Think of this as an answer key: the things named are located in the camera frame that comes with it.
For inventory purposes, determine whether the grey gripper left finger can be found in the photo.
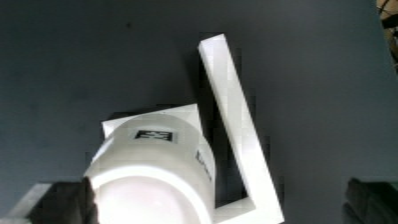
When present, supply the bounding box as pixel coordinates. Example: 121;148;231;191
0;177;98;224

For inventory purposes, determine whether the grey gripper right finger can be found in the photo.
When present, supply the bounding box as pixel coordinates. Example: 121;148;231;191
343;178;398;224

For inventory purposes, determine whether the white lamp shade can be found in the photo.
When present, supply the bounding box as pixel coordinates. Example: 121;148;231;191
85;114;215;224

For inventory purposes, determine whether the white lamp base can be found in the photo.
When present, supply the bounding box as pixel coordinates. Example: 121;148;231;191
101;104;203;136

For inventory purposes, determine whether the white L-shaped fence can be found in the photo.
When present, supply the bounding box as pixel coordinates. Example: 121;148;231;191
197;34;284;224

